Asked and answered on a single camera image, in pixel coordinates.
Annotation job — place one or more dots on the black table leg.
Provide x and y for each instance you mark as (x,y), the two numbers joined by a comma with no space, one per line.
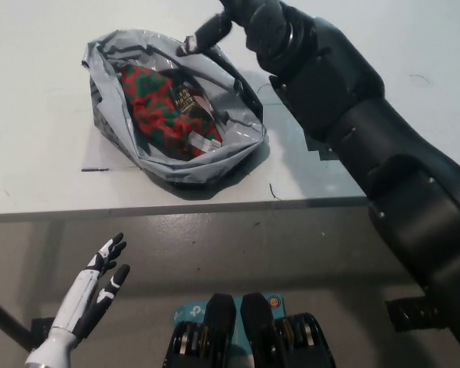
(5,322)

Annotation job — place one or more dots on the teal box on robot body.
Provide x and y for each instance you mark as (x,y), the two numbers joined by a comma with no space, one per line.
(188,312)

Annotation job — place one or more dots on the red green patterned cloth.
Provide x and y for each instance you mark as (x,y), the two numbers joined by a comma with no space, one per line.
(149,99)

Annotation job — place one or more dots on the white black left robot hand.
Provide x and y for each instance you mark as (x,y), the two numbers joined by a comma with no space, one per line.
(84,295)

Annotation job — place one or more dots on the black ribbed robot body block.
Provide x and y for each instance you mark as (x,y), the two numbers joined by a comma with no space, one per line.
(258,318)
(218,318)

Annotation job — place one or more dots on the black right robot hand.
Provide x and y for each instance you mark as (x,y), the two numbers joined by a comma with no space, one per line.
(268,34)

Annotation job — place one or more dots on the black plastic bag grey inside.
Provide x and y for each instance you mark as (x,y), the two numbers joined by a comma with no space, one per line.
(214,161)

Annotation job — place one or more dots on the black tape patch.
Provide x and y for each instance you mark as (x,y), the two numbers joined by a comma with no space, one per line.
(318,151)

